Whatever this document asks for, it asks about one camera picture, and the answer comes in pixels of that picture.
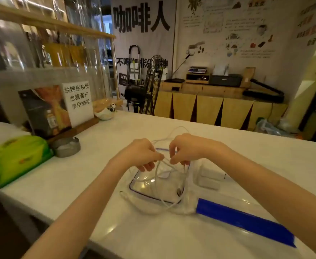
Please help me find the person's left hand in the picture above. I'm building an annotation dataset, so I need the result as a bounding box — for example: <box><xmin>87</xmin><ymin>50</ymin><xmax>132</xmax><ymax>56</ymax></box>
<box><xmin>108</xmin><ymin>138</ymin><xmax>165</xmax><ymax>184</ymax></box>

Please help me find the person's right hand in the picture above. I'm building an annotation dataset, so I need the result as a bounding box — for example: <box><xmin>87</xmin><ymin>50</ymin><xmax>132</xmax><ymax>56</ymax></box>
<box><xmin>169</xmin><ymin>133</ymin><xmax>229</xmax><ymax>166</ymax></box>

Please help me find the clear lid with blue seal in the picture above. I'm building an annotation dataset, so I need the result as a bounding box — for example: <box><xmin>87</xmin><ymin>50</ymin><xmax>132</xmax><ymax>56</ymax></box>
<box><xmin>129</xmin><ymin>147</ymin><xmax>191</xmax><ymax>205</ymax></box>

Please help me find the clear box with blue clips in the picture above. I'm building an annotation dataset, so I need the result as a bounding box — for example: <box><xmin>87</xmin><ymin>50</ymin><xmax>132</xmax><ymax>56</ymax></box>
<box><xmin>174</xmin><ymin>156</ymin><xmax>299</xmax><ymax>250</ymax></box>

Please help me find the person's right forearm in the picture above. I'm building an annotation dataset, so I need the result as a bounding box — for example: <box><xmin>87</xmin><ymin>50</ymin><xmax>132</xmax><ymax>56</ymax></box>
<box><xmin>215</xmin><ymin>144</ymin><xmax>316</xmax><ymax>259</ymax></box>

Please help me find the person's left forearm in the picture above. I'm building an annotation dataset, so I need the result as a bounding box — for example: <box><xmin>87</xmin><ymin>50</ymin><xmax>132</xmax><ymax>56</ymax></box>
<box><xmin>22</xmin><ymin>159</ymin><xmax>133</xmax><ymax>259</ymax></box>

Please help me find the small wooden shelf box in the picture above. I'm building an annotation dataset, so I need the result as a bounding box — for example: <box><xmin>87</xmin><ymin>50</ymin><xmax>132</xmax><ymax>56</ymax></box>
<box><xmin>185</xmin><ymin>72</ymin><xmax>211</xmax><ymax>85</ymax></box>

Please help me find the brown cardboard box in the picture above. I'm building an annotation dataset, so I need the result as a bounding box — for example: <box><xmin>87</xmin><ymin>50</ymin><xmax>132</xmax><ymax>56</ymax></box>
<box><xmin>240</xmin><ymin>67</ymin><xmax>256</xmax><ymax>88</ymax></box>

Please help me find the large white charger block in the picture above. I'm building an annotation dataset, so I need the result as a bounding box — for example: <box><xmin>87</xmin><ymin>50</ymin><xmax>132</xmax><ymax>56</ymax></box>
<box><xmin>200</xmin><ymin>165</ymin><xmax>227</xmax><ymax>182</ymax></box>

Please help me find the wooden counter cabinet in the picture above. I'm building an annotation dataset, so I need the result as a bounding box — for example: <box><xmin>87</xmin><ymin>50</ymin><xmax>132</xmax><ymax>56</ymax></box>
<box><xmin>154</xmin><ymin>81</ymin><xmax>288</xmax><ymax>132</ymax></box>

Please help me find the white ceramic dish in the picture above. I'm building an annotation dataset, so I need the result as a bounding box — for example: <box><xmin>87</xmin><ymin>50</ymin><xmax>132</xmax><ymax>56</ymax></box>
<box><xmin>94</xmin><ymin>106</ymin><xmax>115</xmax><ymax>121</ymax></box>

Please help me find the wooden sign base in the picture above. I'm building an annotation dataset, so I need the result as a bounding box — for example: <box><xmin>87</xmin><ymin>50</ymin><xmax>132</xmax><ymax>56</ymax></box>
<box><xmin>46</xmin><ymin>117</ymin><xmax>100</xmax><ymax>145</ymax></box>

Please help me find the black floor fan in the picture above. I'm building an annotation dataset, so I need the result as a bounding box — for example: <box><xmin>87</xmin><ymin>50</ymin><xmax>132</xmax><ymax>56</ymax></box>
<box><xmin>124</xmin><ymin>55</ymin><xmax>165</xmax><ymax>115</ymax></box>

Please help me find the desk lamp black base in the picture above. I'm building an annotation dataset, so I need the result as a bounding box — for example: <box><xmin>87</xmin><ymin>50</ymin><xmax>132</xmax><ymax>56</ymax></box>
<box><xmin>164</xmin><ymin>41</ymin><xmax>206</xmax><ymax>83</ymax></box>

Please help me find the grey metal ashtray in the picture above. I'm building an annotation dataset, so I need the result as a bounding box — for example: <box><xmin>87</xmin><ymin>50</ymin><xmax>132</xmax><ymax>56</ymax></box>
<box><xmin>51</xmin><ymin>136</ymin><xmax>81</xmax><ymax>158</ymax></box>

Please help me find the black printer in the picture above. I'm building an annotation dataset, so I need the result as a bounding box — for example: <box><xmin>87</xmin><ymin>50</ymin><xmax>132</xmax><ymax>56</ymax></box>
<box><xmin>209</xmin><ymin>74</ymin><xmax>243</xmax><ymax>87</ymax></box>

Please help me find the clear plastic bag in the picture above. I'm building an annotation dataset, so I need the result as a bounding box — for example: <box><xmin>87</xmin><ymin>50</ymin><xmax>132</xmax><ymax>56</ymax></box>
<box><xmin>254</xmin><ymin>118</ymin><xmax>285</xmax><ymax>135</ymax></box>

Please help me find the white paper sign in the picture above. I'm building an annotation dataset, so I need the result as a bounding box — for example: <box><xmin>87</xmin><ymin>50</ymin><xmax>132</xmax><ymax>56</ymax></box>
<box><xmin>62</xmin><ymin>81</ymin><xmax>95</xmax><ymax>128</ymax></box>

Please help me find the folding metal hand truck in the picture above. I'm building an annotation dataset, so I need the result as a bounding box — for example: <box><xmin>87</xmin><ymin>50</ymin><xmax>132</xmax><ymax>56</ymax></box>
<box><xmin>127</xmin><ymin>45</ymin><xmax>142</xmax><ymax>84</ymax></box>

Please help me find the white paper stand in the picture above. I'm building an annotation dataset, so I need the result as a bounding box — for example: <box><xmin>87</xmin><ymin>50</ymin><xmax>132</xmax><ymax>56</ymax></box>
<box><xmin>213</xmin><ymin>64</ymin><xmax>230</xmax><ymax>76</ymax></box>

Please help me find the black bag sealer machine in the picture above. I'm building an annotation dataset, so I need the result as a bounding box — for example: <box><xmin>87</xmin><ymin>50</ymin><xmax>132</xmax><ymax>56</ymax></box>
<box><xmin>243</xmin><ymin>79</ymin><xmax>285</xmax><ymax>103</ymax></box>

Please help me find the orange drink poster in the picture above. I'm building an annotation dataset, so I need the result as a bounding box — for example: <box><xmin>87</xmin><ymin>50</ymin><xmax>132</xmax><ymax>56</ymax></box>
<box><xmin>18</xmin><ymin>85</ymin><xmax>72</xmax><ymax>138</ymax></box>

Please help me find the grey banner black lettering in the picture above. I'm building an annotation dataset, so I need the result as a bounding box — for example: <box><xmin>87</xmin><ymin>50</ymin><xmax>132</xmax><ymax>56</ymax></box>
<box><xmin>110</xmin><ymin>0</ymin><xmax>177</xmax><ymax>99</ymax></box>

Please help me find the green tissue packet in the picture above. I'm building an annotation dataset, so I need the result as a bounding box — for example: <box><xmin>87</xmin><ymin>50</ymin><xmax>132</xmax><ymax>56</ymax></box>
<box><xmin>0</xmin><ymin>135</ymin><xmax>54</xmax><ymax>188</ymax></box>

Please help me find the illustrated coffee wall poster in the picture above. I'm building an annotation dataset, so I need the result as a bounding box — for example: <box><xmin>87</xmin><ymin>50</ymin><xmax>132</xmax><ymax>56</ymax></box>
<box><xmin>174</xmin><ymin>0</ymin><xmax>293</xmax><ymax>78</ymax></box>

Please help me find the glass display case wooden frame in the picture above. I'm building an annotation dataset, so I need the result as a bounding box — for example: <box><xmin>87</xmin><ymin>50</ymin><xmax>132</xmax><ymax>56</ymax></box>
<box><xmin>0</xmin><ymin>0</ymin><xmax>123</xmax><ymax>127</ymax></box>

